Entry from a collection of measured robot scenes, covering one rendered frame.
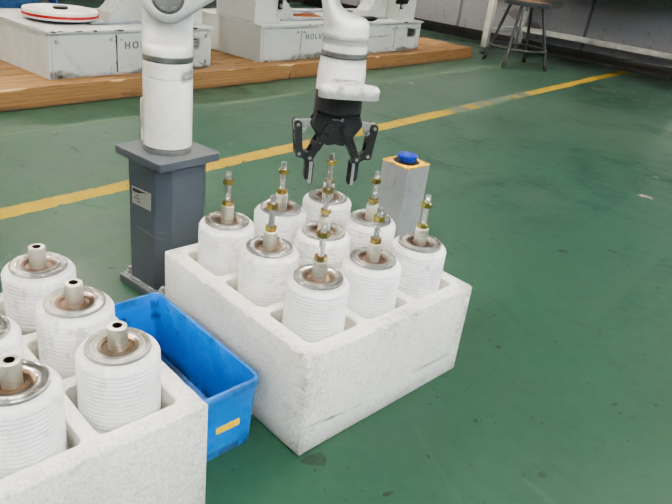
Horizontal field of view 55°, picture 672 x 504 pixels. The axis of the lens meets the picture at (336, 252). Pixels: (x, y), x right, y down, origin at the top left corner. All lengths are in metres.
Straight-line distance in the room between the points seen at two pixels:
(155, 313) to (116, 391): 0.42
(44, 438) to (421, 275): 0.63
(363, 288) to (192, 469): 0.37
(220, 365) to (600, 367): 0.76
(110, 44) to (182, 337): 1.99
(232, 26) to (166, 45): 2.42
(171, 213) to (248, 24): 2.35
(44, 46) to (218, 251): 1.86
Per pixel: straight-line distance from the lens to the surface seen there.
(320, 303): 0.93
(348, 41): 0.99
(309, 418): 0.98
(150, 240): 1.33
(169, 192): 1.28
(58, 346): 0.88
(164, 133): 1.27
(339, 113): 1.00
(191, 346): 1.11
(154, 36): 1.27
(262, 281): 1.01
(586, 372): 1.38
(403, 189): 1.31
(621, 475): 1.17
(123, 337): 0.79
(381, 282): 1.01
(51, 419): 0.76
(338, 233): 1.10
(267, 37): 3.52
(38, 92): 2.74
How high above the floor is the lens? 0.71
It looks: 26 degrees down
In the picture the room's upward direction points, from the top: 7 degrees clockwise
